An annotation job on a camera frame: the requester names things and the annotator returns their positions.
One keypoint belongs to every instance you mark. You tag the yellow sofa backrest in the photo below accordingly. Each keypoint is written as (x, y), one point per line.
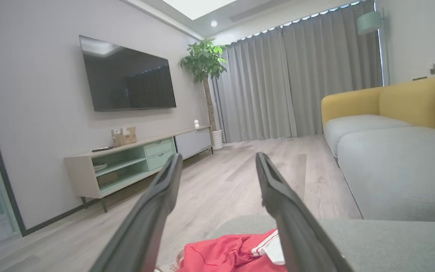
(406, 100)

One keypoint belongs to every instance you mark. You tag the rectangular ceiling light panel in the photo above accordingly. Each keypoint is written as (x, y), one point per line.
(198, 6)

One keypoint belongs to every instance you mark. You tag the red and white sports garment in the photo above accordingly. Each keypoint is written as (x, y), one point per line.
(221, 253)

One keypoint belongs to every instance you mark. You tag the light grey sofa seat cushion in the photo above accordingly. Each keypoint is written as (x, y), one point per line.
(353, 126)

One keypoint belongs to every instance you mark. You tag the brown tissue box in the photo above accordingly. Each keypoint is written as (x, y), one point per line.
(130, 136)

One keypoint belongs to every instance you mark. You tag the large grey sofa seat cushion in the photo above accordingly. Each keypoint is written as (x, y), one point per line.
(391, 245)

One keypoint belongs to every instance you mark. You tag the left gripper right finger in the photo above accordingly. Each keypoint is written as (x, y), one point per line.
(293, 226)

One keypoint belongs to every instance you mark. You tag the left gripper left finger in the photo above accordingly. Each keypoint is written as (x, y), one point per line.
(145, 226)

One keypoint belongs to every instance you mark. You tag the small white figurine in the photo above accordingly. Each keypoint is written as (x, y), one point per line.
(196, 124)

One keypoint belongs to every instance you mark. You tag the black remote control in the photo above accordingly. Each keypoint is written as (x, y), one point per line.
(101, 149)

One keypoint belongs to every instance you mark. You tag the white bowl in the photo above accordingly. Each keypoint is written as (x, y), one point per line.
(100, 167)

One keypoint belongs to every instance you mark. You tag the floor lamp with green shade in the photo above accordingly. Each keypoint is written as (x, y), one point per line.
(368, 22)

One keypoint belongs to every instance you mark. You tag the white ribbed plant pot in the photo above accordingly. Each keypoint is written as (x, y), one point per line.
(217, 139)

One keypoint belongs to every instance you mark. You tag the black wall-mounted television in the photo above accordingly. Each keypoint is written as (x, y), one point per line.
(127, 75)

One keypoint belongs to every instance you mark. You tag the grey pleated curtain panel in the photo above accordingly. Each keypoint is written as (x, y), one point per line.
(330, 71)
(255, 90)

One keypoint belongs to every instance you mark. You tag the dark door frame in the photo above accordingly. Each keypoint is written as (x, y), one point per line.
(2, 162)

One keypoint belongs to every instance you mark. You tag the green potted indoor tree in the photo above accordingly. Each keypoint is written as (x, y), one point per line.
(204, 60)

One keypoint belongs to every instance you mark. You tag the beige and green TV cabinet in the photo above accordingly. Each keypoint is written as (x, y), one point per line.
(81, 170)

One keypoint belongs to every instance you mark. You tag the small brown box with label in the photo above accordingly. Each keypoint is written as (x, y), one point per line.
(117, 139)

